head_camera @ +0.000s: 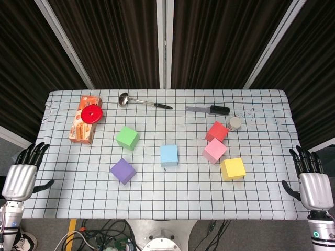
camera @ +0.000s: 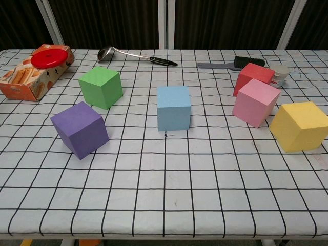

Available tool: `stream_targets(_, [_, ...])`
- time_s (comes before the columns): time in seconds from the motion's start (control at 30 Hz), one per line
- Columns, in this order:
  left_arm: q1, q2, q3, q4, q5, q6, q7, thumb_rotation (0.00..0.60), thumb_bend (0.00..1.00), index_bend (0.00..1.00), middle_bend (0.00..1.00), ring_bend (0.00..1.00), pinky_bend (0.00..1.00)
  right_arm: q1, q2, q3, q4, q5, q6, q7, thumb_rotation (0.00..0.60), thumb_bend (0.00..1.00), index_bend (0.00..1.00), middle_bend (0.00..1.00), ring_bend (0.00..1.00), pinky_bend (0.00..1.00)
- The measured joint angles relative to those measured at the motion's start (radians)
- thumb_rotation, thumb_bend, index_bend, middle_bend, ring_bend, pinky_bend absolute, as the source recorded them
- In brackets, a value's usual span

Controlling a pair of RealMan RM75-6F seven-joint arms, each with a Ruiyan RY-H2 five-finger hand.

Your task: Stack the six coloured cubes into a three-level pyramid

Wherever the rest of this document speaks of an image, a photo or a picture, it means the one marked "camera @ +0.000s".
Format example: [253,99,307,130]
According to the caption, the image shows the light blue foam cube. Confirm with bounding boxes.
[156,86,192,132]

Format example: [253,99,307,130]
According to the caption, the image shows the green foam cube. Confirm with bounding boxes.
[77,66,124,111]

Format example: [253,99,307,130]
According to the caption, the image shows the purple foam cube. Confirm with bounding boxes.
[50,101,110,160]

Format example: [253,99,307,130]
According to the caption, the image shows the pink foam cube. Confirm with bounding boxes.
[232,78,281,129]

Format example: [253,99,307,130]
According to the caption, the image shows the red foam cube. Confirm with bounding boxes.
[233,63,275,97]

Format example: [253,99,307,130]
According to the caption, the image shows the yellow foam cube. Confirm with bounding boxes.
[269,101,328,153]

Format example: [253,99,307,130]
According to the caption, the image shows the white black grid tablecloth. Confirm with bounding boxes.
[0,48,328,237]

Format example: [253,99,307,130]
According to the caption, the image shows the grey brush black bristles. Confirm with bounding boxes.
[196,56,266,71]

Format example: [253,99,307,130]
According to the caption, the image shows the dark pleated curtain panel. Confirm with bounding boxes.
[48,0,159,50]
[286,0,328,50]
[0,0,55,51]
[174,0,293,50]

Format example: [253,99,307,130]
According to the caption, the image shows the small white jar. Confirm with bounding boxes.
[269,64,290,89]

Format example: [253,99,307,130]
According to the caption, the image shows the red round plastic lid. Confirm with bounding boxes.
[30,49,69,69]

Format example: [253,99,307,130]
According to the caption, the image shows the orange snack box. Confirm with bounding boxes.
[0,44,75,103]

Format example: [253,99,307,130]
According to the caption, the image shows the steel ladle black handle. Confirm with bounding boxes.
[97,45,178,67]

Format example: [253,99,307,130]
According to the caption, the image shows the white slanted frame post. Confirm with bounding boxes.
[35,0,65,48]
[276,0,307,50]

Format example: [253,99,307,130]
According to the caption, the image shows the white table frame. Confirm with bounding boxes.
[61,238,289,246]

